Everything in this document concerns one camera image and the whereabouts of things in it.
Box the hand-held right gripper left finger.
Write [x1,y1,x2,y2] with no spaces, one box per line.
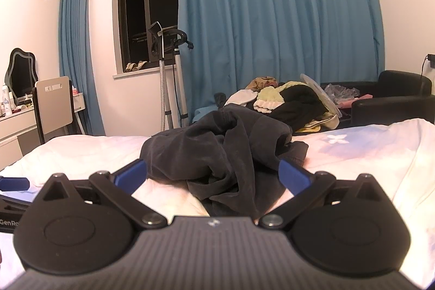
[34,159,168,231]

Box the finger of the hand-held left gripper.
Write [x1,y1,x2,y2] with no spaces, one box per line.
[0,176,33,211]

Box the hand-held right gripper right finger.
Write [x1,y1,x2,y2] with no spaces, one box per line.
[258,159,391,230]

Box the dark grey garment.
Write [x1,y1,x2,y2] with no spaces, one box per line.
[140,103,310,221]

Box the yellow towel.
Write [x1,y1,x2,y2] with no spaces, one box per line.
[296,115,340,134]

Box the white dressing table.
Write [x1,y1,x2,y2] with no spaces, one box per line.
[0,105,43,170]

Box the black garment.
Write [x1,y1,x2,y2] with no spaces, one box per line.
[270,86,328,134]

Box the pastel printed bed quilt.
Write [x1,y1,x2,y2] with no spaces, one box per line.
[0,118,435,287]

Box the yellow-green fluffy garment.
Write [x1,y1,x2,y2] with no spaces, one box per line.
[253,81,310,114]

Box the white spray bottle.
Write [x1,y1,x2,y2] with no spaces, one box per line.
[2,84,14,116]

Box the translucent round plastic cover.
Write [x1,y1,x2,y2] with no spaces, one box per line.
[300,73,342,117]

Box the white side table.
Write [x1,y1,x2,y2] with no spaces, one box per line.
[70,91,85,134]

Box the pink cloth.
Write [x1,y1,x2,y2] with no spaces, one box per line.
[335,98,372,110]

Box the beige backed chair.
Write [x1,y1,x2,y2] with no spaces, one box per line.
[32,76,84,144]

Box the white garment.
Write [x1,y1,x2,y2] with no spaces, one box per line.
[222,89,260,107]

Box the blue cloth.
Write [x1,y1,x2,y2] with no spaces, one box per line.
[194,107,221,123]

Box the clear plastic bag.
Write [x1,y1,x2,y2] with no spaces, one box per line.
[323,83,360,105]

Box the brown garment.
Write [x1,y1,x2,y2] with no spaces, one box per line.
[245,75,279,92]

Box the garment steamer stand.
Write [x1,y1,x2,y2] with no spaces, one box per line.
[148,21,195,132]

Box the small dark grey cloth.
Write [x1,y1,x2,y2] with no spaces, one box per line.
[214,92,235,107]

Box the beige cloth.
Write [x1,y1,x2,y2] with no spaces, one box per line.
[125,61,148,73]

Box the wavy framed mirror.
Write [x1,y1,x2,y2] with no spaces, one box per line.
[4,48,37,97]

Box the black sofa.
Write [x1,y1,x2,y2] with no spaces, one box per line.
[194,70,433,134]

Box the narrow blue curtain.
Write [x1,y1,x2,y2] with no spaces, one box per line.
[58,0,106,138]

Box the wide blue curtain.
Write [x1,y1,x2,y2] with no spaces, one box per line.
[177,0,386,124]

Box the wall charger with cable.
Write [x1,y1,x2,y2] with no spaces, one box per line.
[421,53,435,76]

